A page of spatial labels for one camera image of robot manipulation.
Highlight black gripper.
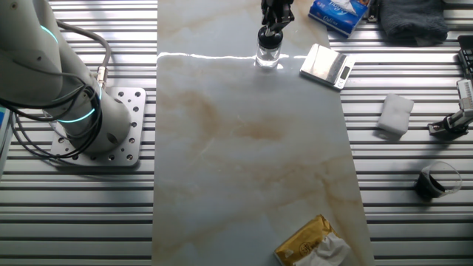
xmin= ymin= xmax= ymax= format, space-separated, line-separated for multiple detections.
xmin=260 ymin=0 xmax=296 ymax=38

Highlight black lid with white applicator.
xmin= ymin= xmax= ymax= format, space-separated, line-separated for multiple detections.
xmin=256 ymin=24 xmax=284 ymax=50

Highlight clear glass jar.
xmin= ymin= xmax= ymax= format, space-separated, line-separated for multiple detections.
xmin=254 ymin=41 xmax=282 ymax=69

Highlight blue tissue pack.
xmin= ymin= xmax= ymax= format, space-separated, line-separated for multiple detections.
xmin=308 ymin=0 xmax=370 ymax=38

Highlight silver digital pocket scale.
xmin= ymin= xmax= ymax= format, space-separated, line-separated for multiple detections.
xmin=299 ymin=43 xmax=356 ymax=91

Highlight dark grey towel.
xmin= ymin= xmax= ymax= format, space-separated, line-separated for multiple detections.
xmin=378 ymin=0 xmax=451 ymax=47

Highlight small black object in cup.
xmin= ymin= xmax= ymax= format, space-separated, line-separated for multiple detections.
xmin=414 ymin=172 xmax=446 ymax=202

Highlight clear plastic cup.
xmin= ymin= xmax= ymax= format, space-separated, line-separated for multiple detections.
xmin=413 ymin=161 xmax=463 ymax=202

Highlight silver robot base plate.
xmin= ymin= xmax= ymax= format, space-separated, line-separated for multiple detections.
xmin=49 ymin=86 xmax=147 ymax=167

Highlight thick grey robot cable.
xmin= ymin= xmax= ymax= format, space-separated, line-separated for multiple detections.
xmin=57 ymin=20 xmax=112 ymax=89

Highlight black base cables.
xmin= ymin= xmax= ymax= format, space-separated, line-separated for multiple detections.
xmin=0 ymin=83 xmax=103 ymax=160

